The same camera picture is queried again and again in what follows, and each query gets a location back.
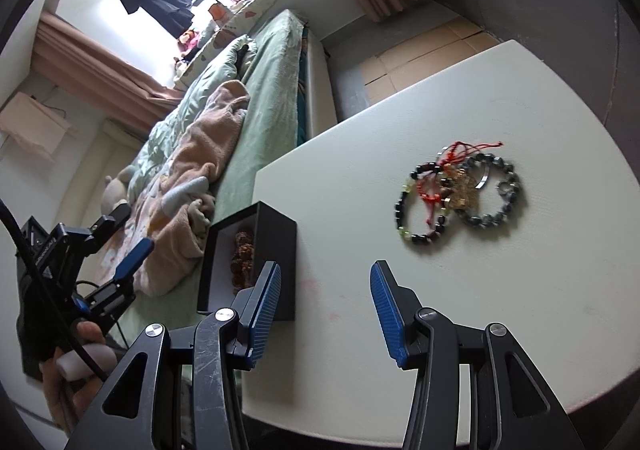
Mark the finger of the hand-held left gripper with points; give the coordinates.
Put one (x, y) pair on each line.
(112, 222)
(132, 257)

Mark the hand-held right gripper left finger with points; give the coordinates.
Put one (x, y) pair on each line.
(265, 315)

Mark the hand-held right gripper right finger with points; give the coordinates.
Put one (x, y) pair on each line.
(386, 315)

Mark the black jewelry box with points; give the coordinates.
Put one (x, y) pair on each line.
(272, 250)

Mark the gold charm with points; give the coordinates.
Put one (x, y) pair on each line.
(460, 190)

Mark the silver bangle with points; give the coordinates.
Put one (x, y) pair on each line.
(484, 177)

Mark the person's left hand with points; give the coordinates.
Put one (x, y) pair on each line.
(65, 380)

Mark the beige plush toy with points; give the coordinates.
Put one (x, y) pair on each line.
(116, 190)

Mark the pale blue cloth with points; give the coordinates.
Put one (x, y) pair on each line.
(182, 192)

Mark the beige blanket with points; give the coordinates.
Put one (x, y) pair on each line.
(200, 150)

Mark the green quilt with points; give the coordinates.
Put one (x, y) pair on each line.
(210, 80)

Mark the small stuffed toys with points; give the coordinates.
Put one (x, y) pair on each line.
(189, 47)

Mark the green bed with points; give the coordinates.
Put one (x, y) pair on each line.
(275, 90)

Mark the white bed frame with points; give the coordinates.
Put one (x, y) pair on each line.
(320, 80)

